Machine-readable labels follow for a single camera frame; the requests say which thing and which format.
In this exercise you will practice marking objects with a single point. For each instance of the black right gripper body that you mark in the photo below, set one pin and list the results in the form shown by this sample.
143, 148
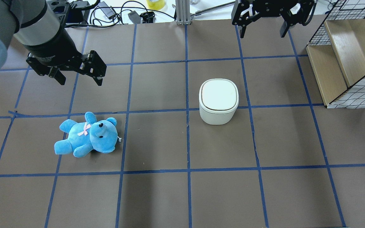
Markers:
272, 7

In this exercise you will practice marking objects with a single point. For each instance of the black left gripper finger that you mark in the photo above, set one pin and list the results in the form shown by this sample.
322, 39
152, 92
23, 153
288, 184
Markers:
93, 66
55, 73

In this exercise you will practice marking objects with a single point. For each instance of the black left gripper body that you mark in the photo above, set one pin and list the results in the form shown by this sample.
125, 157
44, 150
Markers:
52, 45

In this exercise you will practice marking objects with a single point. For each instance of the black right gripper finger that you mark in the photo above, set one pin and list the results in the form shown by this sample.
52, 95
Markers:
242, 22
291, 20

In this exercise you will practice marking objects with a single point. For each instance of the white trash can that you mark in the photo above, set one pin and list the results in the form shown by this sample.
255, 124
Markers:
218, 101

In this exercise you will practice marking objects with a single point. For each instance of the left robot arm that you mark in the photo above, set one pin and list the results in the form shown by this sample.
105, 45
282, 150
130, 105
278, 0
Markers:
40, 26

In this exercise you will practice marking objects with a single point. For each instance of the black power adapter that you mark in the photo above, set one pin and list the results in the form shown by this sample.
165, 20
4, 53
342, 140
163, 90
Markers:
107, 11

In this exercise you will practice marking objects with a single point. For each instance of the blue teddy bear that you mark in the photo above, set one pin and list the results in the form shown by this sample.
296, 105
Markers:
82, 138

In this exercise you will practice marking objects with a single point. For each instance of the yellow tape roll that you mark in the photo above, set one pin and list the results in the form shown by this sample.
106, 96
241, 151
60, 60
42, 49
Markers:
156, 4

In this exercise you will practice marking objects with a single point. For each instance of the wire grid wooden box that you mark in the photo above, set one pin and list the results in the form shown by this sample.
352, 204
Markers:
337, 55

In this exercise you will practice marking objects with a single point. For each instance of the aluminium frame post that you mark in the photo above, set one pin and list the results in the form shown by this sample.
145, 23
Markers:
183, 15

